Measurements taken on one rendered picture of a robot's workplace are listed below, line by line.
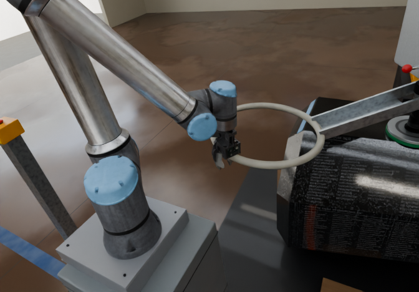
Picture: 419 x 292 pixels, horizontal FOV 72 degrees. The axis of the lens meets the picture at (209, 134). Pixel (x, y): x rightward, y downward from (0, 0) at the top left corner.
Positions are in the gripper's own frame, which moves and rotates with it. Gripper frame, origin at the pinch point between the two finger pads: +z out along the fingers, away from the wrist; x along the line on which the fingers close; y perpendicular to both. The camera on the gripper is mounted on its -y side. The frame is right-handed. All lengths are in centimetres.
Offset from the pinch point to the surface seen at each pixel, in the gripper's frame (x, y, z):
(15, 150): -78, -76, 6
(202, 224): -20.4, 16.5, 7.1
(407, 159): 67, 38, 4
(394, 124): 76, 25, -3
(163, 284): -41, 29, 8
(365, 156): 58, 26, 6
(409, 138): 70, 35, -3
